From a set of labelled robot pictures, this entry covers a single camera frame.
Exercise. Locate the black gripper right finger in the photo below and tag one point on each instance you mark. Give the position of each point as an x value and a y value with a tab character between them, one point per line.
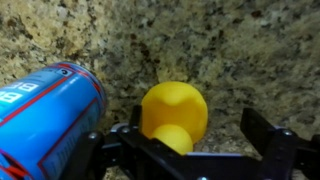
282	150

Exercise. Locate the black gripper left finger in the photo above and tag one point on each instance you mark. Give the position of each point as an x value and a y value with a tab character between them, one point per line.
139	148

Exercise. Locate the yellow rubber duck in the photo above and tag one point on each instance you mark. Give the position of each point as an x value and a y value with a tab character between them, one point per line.
176	114

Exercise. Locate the blue drink can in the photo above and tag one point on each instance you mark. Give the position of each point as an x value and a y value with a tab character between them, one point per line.
42	116

